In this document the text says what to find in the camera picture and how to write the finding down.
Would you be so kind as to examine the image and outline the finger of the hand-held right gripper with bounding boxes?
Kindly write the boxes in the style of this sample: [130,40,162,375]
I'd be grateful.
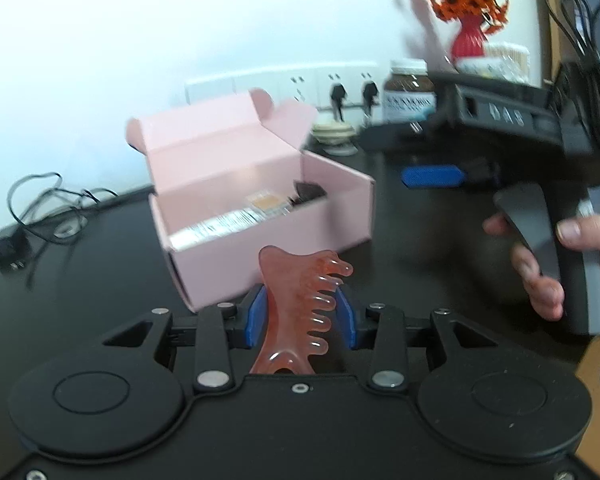
[401,159,503,191]
[360,121,448,155]

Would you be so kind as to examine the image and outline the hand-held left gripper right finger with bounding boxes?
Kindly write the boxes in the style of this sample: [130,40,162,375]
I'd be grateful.
[335,285,498,391]

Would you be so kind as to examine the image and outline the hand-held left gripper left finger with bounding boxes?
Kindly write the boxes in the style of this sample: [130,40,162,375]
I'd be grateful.
[102,285,268,393]

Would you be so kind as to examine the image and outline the red scraping comb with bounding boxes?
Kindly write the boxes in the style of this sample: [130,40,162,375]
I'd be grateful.
[249,246,355,376]

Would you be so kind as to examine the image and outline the pink cardboard box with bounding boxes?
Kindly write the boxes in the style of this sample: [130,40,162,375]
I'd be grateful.
[125,88,377,313]

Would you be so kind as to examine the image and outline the white printed packet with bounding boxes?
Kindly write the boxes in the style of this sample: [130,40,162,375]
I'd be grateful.
[169,208,266,252]

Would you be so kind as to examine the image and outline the black capped item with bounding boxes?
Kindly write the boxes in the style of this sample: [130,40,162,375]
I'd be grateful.
[292,180,329,206]

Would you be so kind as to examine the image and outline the small gold box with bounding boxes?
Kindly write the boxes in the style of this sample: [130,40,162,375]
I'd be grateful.
[245,189,289,219]

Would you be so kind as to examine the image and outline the black desktop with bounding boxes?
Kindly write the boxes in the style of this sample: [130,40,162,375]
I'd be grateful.
[0,130,600,480]

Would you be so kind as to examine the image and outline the person's right hand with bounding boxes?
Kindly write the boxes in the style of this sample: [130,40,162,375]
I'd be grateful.
[482,212,600,331]

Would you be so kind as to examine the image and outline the brown supplement bottle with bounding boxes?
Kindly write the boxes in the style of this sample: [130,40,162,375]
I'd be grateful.
[382,58,438,124]

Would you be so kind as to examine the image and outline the cotton swab box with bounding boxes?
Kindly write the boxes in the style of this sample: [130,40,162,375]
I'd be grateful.
[485,44,531,84]

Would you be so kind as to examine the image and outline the red vase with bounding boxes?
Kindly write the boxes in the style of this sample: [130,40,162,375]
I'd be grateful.
[450,12,488,64]

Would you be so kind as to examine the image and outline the wooden board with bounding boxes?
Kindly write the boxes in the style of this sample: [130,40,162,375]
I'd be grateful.
[530,0,572,86]

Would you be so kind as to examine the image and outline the black power adapter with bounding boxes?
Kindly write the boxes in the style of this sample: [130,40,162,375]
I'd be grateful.
[0,235,29,274]

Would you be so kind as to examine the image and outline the black wall plug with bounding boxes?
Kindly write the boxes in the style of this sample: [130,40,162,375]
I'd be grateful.
[361,80,379,126]
[330,84,348,121]

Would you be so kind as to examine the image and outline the black cable bundle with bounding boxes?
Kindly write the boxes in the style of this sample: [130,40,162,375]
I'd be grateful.
[545,0,600,147]

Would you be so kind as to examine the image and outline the white wall socket strip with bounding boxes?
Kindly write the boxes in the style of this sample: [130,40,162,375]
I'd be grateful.
[185,64,381,111]

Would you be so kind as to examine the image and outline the tangled black cable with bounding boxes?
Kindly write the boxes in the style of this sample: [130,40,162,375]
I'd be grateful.
[5,172,119,291]

